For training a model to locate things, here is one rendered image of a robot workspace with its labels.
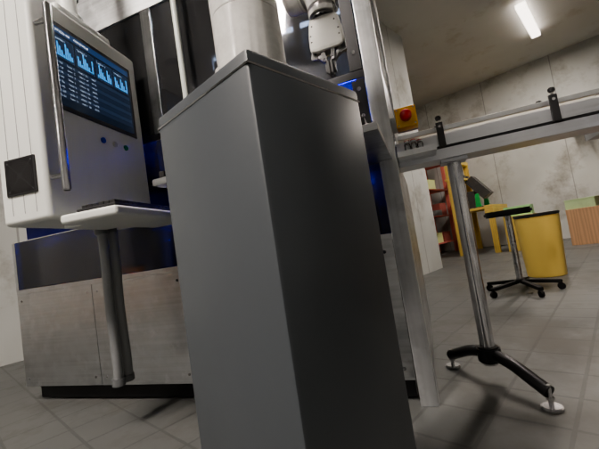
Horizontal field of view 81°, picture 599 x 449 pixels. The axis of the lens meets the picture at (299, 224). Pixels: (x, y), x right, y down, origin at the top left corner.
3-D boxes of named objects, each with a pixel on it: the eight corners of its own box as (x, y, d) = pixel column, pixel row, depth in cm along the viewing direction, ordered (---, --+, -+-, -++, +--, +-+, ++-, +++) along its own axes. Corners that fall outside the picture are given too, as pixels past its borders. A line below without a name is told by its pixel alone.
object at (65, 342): (160, 344, 279) (147, 236, 285) (432, 327, 211) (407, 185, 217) (27, 404, 185) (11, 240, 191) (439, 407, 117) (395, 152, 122)
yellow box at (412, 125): (397, 134, 129) (395, 115, 129) (418, 129, 126) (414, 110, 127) (397, 128, 122) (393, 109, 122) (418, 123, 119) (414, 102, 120)
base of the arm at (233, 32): (249, 63, 47) (230, -64, 48) (181, 115, 60) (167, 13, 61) (333, 93, 61) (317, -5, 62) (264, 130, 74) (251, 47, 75)
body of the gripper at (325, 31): (342, 17, 105) (348, 52, 104) (310, 28, 108) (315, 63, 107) (336, 1, 98) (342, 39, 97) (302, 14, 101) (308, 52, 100)
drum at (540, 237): (569, 277, 295) (555, 210, 299) (520, 279, 320) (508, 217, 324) (574, 270, 321) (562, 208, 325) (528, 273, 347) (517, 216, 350)
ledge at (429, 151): (400, 164, 136) (399, 159, 136) (435, 157, 131) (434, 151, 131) (397, 158, 122) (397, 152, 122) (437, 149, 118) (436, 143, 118)
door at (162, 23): (167, 132, 158) (151, 9, 162) (258, 102, 143) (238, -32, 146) (166, 131, 157) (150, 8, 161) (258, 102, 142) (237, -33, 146)
